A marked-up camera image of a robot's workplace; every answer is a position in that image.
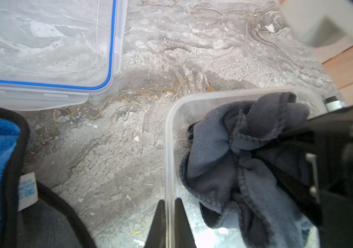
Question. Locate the black white marker pen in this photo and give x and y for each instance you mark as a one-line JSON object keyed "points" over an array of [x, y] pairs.
{"points": [[333, 103]]}

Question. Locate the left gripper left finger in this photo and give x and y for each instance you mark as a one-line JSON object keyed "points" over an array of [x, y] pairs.
{"points": [[157, 235]]}

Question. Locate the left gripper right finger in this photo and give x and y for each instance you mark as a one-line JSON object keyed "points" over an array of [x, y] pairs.
{"points": [[183, 234]]}

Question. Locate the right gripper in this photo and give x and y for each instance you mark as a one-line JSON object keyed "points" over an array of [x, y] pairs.
{"points": [[313, 163]]}

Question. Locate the clear lunch box blue rim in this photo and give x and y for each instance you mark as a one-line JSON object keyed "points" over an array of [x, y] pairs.
{"points": [[190, 110]]}

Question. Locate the grey cloth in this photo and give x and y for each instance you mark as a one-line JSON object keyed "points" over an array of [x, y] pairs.
{"points": [[235, 188]]}

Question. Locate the blue cloth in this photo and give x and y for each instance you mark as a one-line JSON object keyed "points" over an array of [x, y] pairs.
{"points": [[31, 215]]}

